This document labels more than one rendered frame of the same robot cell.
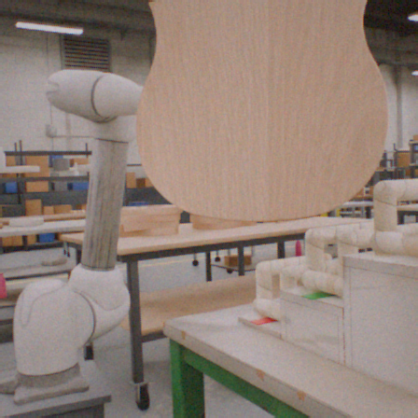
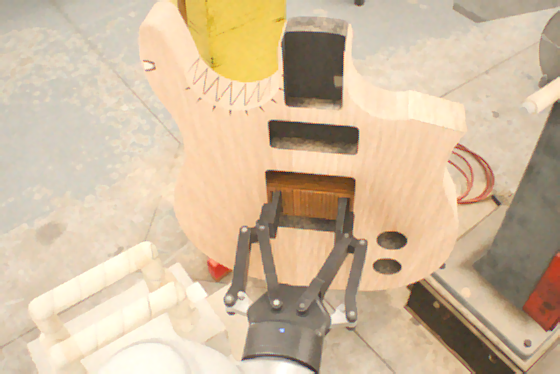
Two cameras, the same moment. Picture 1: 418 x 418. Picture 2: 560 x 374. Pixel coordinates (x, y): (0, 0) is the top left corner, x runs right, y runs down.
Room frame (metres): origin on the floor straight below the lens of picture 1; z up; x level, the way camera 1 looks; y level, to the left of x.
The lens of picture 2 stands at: (1.13, -0.16, 1.84)
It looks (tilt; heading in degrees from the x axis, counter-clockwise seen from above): 49 degrees down; 173
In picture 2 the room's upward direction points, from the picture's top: straight up
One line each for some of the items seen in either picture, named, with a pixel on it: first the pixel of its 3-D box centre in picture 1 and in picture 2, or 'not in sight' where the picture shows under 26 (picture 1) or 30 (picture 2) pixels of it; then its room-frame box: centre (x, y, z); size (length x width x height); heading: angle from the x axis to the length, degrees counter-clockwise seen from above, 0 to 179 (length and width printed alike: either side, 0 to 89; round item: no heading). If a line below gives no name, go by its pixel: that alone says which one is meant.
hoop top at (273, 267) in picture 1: (295, 264); not in sight; (1.05, -0.18, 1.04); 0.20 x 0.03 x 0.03; 119
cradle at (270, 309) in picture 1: (271, 309); not in sight; (0.97, -0.12, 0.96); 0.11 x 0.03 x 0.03; 30
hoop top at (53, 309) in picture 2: not in sight; (94, 280); (0.70, -0.37, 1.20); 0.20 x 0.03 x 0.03; 119
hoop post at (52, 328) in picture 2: not in sight; (51, 325); (0.74, -0.45, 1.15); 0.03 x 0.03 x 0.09
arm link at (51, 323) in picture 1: (48, 322); not in sight; (1.29, 0.44, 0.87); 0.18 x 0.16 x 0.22; 155
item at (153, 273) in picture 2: not in sight; (152, 271); (0.66, -0.30, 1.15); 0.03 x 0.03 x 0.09
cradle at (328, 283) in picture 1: (326, 282); not in sight; (0.83, -0.19, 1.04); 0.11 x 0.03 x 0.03; 30
